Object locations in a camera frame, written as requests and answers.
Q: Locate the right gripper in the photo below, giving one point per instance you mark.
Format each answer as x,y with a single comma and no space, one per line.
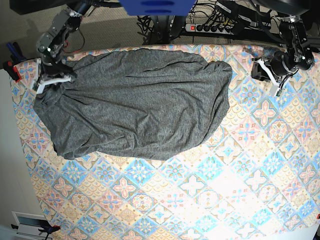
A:
50,73

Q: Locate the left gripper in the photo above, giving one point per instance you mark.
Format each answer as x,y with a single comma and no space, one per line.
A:
274,70

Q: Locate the grey t-shirt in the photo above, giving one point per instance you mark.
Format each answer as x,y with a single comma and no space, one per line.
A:
146,103

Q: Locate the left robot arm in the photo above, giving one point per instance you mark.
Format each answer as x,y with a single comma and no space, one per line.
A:
298,56

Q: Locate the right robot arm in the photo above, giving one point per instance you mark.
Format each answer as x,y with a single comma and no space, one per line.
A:
51,44

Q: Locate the red black clamp upper left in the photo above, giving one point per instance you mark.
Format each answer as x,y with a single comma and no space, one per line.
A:
12,71

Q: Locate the patterned tablecloth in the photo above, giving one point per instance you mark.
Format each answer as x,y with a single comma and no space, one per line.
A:
257,176

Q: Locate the white floor vent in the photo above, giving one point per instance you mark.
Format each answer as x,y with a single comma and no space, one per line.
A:
29,219

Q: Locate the black clamp lower left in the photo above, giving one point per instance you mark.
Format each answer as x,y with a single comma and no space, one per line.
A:
47,229

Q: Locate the blue handled clamp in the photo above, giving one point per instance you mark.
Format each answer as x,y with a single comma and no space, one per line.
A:
16,52

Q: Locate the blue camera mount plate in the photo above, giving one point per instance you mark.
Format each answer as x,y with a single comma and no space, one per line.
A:
157,7

